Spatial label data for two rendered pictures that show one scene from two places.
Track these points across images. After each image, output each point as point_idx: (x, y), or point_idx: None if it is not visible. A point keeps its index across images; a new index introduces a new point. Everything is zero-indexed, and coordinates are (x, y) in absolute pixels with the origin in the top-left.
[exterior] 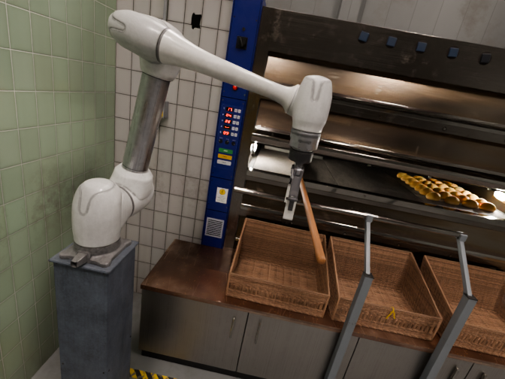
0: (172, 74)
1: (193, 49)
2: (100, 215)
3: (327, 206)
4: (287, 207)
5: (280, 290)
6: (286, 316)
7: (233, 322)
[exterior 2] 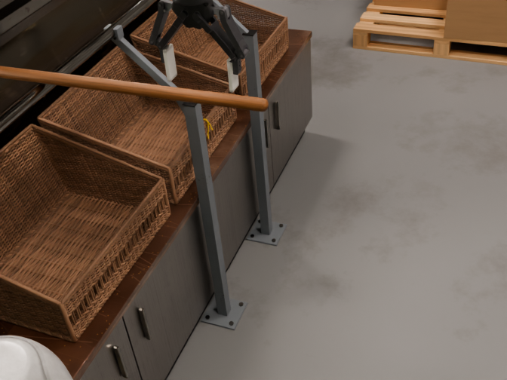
0: None
1: None
2: None
3: (72, 62)
4: (232, 73)
5: (122, 240)
6: (155, 258)
7: (120, 351)
